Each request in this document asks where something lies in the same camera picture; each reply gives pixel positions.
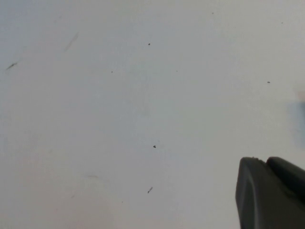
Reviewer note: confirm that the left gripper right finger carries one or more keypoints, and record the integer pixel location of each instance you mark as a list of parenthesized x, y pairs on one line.
[(290, 174)]

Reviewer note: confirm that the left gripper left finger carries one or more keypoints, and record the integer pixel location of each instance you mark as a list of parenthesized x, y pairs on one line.
[(262, 202)]

